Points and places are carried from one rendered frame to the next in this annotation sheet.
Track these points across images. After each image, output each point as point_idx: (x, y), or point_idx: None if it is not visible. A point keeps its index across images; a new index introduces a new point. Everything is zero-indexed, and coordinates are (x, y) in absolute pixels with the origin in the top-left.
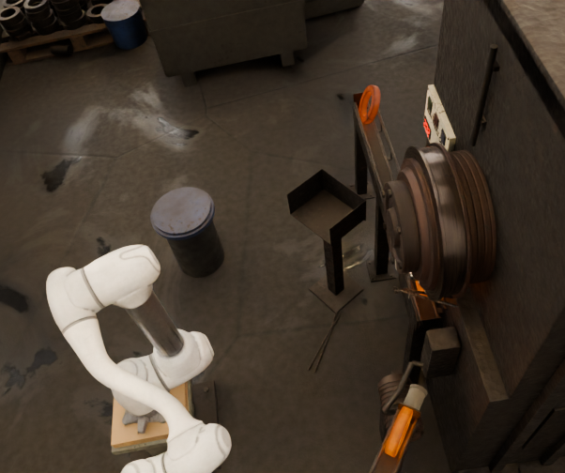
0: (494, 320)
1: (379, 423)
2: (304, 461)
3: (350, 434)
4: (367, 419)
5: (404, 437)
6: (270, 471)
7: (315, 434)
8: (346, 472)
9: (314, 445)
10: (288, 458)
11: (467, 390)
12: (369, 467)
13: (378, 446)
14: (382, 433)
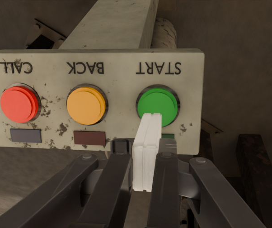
0: None
1: (264, 149)
2: (252, 50)
3: (265, 106)
4: None
5: None
6: (254, 0)
7: None
8: (222, 96)
9: (269, 65)
10: (264, 29)
11: None
12: (220, 117)
13: (241, 130)
14: (251, 156)
